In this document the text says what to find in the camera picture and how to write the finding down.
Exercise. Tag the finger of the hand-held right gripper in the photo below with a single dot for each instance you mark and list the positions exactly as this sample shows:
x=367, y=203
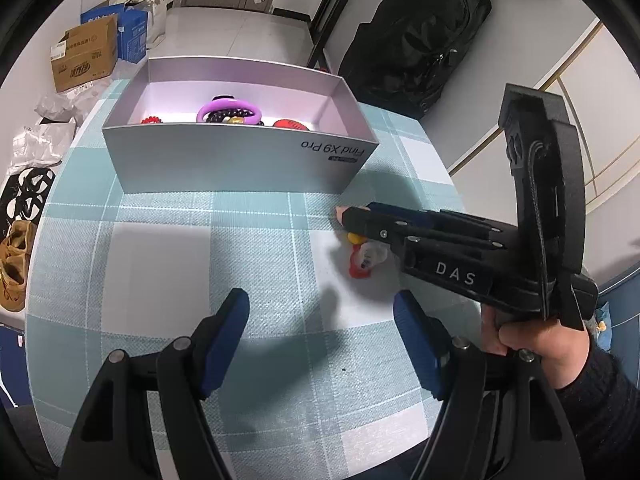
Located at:
x=400, y=212
x=365, y=222

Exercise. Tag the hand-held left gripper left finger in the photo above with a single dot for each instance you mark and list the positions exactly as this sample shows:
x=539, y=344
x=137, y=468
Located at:
x=225, y=340

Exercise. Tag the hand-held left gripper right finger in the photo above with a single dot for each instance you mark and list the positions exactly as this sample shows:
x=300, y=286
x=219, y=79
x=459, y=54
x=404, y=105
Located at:
x=420, y=340

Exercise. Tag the pink pig toy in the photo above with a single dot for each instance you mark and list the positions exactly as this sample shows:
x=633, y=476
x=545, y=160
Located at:
x=341, y=214

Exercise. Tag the red round badge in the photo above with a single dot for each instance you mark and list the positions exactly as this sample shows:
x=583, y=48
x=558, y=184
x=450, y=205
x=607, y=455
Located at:
x=289, y=124

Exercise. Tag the silver cardboard box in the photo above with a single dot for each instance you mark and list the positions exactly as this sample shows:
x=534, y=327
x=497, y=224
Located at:
x=225, y=165

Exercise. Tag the person's right forearm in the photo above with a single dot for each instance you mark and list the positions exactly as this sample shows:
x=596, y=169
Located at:
x=610, y=410

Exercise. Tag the person's right hand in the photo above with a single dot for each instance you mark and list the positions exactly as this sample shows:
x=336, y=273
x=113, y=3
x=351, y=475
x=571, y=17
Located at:
x=555, y=345

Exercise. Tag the red clear hair clip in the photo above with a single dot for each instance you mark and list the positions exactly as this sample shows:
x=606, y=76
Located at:
x=367, y=260

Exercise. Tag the teal checked tablecloth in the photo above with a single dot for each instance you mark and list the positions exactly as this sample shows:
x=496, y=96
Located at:
x=175, y=260

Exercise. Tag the black backpack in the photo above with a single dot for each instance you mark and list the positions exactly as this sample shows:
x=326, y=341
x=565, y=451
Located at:
x=415, y=45

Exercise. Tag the blue bag with white figure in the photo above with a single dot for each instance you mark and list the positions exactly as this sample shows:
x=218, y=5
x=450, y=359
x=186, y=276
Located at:
x=12, y=360

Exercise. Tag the brown sandal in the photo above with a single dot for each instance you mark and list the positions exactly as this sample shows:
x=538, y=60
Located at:
x=17, y=255

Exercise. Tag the black and white patterned bag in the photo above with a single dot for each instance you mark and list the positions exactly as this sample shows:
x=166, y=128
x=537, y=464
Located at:
x=25, y=190

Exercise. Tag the white plastic package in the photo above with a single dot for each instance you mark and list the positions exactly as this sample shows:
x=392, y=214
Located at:
x=40, y=145

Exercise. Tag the clear plastic bag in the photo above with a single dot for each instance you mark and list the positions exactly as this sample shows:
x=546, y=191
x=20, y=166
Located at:
x=60, y=107

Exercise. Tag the blue cardboard carton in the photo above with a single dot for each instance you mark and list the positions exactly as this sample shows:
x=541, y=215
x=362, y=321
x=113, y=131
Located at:
x=132, y=35

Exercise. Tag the brown cardboard carton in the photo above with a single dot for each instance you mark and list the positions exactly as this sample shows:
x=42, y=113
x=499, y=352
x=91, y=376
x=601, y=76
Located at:
x=82, y=55

